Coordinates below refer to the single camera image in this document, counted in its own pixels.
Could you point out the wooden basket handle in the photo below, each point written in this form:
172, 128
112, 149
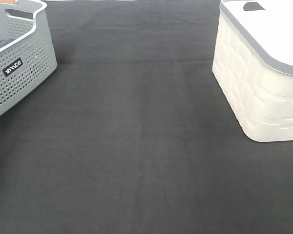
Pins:
9, 1

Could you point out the grey perforated plastic basket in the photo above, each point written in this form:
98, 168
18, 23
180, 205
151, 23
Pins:
27, 61

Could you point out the cream lidded storage box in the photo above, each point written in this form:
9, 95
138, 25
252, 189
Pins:
253, 64

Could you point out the black table cloth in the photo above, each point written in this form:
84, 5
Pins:
132, 134

